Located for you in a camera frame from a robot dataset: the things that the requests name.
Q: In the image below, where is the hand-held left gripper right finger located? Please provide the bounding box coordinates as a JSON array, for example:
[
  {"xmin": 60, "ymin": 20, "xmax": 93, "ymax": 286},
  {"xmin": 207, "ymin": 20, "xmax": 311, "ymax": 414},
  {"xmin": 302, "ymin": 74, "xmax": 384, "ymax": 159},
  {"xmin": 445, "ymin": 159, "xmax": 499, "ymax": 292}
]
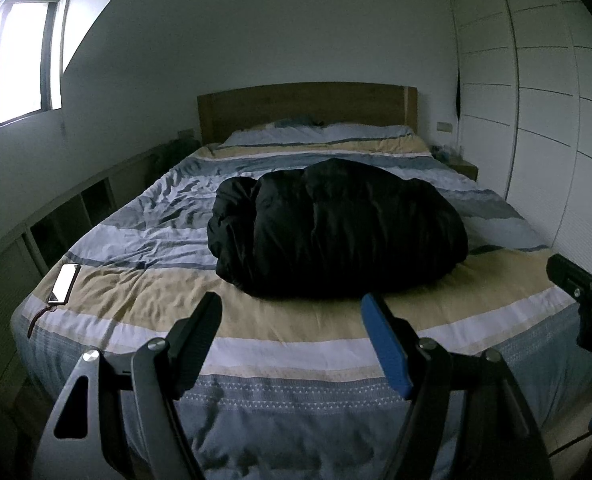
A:
[{"xmin": 360, "ymin": 292, "xmax": 552, "ymax": 480}]

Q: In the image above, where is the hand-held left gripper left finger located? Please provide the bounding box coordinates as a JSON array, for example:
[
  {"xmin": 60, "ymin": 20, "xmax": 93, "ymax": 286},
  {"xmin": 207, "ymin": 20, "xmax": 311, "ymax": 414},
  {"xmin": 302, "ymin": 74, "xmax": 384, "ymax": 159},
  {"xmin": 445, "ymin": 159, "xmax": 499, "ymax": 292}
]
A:
[{"xmin": 35, "ymin": 291, "xmax": 224, "ymax": 480}]

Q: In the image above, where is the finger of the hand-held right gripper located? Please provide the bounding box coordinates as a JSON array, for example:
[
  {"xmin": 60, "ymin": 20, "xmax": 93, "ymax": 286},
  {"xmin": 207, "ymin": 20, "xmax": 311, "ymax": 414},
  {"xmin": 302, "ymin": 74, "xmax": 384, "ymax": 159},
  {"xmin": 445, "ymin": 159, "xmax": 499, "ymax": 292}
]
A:
[{"xmin": 546, "ymin": 253, "xmax": 592, "ymax": 307}]

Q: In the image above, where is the black down jacket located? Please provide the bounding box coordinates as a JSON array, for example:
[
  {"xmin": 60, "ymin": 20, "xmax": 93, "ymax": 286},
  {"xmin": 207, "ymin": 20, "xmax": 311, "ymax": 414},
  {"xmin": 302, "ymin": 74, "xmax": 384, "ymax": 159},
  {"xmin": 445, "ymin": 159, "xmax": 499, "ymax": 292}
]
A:
[{"xmin": 207, "ymin": 158, "xmax": 469, "ymax": 300}]

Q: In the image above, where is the bed with striped duvet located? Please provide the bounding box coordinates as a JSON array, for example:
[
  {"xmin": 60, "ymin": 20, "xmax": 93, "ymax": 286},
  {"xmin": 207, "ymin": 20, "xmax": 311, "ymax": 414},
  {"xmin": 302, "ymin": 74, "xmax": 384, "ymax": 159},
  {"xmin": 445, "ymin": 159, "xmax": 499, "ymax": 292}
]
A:
[{"xmin": 11, "ymin": 122, "xmax": 592, "ymax": 480}]

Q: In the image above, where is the smartphone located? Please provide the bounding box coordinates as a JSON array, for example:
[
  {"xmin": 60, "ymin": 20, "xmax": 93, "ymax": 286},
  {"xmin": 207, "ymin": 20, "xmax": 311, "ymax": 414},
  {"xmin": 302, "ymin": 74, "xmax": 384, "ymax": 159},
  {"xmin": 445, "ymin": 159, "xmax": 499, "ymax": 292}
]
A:
[{"xmin": 47, "ymin": 263, "xmax": 82, "ymax": 305}]

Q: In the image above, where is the wooden nightstand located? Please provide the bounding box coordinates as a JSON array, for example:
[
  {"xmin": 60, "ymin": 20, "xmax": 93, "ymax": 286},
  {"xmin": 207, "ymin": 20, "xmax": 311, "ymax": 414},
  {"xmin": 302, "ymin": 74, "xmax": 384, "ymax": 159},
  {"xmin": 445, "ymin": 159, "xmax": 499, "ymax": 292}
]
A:
[{"xmin": 433, "ymin": 149, "xmax": 479, "ymax": 181}]

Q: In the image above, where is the white wardrobe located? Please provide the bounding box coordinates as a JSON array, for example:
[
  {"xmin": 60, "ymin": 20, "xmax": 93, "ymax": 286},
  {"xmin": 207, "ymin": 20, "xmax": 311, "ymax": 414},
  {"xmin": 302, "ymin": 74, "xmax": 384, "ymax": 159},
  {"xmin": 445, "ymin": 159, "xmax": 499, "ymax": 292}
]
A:
[{"xmin": 444, "ymin": 0, "xmax": 592, "ymax": 263}]

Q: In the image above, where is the low shelf unit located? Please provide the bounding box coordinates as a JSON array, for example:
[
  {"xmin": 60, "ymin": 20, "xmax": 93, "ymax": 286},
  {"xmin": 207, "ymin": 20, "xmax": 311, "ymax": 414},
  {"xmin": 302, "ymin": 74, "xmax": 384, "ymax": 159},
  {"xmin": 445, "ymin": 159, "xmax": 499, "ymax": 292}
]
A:
[{"xmin": 0, "ymin": 147, "xmax": 197, "ymax": 411}]

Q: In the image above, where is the dark blue cloth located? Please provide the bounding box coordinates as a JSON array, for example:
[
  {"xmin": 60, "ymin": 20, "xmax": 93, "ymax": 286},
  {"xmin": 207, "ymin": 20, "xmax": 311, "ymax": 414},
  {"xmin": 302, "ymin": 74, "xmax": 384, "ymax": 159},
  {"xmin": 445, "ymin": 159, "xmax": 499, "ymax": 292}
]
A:
[{"xmin": 273, "ymin": 117, "xmax": 327, "ymax": 129}]

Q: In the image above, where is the wooden headboard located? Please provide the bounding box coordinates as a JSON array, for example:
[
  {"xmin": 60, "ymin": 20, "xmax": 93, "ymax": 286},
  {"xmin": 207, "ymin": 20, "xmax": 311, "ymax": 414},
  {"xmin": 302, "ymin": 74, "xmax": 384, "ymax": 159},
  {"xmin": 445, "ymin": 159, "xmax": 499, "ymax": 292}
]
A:
[{"xmin": 197, "ymin": 81, "xmax": 419, "ymax": 146}]

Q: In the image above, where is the window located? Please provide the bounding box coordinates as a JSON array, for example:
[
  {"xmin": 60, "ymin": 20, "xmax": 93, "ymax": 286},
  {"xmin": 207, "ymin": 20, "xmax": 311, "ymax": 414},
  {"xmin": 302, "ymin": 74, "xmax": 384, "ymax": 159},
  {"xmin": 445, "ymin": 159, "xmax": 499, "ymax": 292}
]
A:
[{"xmin": 0, "ymin": 0, "xmax": 73, "ymax": 137}]

